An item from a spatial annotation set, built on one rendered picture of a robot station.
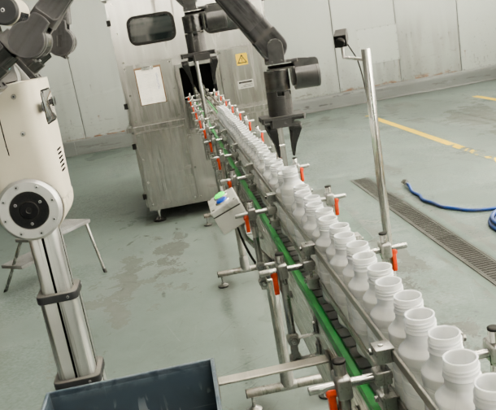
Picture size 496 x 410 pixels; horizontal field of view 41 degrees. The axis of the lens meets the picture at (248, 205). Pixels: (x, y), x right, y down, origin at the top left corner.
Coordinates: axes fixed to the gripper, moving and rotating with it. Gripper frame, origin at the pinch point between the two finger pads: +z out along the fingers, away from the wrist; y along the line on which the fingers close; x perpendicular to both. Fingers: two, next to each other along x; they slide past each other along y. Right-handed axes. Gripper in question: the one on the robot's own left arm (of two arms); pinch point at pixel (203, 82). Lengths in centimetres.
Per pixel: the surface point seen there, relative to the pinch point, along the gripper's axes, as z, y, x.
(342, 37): -4, -56, -47
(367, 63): 7, -64, -46
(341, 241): 23, -13, 95
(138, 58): -2, 32, -389
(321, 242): 27, -12, 84
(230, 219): 32.5, 1.3, 35.6
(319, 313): 39, -9, 86
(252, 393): 131, 1, -47
